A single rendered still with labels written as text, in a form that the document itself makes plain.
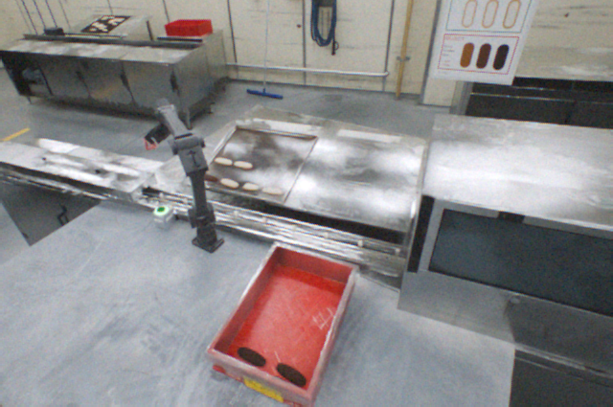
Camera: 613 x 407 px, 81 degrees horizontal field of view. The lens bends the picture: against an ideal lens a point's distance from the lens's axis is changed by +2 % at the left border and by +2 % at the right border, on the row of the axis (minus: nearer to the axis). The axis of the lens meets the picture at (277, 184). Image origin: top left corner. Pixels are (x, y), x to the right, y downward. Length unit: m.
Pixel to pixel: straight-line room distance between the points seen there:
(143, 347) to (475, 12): 1.77
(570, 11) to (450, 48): 3.15
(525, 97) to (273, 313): 2.24
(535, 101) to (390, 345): 2.10
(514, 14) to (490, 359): 1.26
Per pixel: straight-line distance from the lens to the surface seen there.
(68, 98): 5.71
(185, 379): 1.23
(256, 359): 1.20
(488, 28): 1.82
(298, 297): 1.32
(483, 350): 1.33
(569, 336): 1.33
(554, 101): 2.95
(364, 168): 1.74
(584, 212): 1.09
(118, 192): 1.89
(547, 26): 4.93
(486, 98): 2.89
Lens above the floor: 1.88
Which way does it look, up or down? 35 degrees down
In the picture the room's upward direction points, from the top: 5 degrees counter-clockwise
